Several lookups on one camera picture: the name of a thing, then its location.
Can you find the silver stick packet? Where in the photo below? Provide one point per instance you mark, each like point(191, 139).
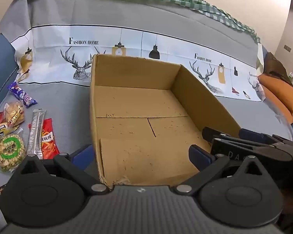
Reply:
point(36, 134)

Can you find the wall socket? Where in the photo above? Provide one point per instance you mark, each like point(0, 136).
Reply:
point(287, 48)

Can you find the blue sofa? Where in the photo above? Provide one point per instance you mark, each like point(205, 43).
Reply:
point(1, 63)

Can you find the brown cardboard box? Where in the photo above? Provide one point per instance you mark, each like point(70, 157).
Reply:
point(141, 126)

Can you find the brown cloth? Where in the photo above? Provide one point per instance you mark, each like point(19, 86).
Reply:
point(276, 64)

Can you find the red snack packet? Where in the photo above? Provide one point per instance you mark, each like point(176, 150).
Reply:
point(48, 141)

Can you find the orange cushion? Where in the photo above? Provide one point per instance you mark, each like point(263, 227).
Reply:
point(280, 95)

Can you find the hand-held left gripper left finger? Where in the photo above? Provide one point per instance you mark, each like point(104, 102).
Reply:
point(81, 156)

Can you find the clear cracker packet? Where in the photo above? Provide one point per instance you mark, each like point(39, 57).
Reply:
point(14, 114)

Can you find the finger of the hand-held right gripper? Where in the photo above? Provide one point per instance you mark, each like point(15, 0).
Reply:
point(250, 133)
point(236, 148)

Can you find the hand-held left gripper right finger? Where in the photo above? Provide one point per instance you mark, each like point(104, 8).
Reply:
point(199, 156)

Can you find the round green peanut cake packet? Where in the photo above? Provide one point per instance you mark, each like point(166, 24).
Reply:
point(9, 152)

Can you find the purple snack packet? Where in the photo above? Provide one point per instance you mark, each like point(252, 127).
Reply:
point(22, 94)

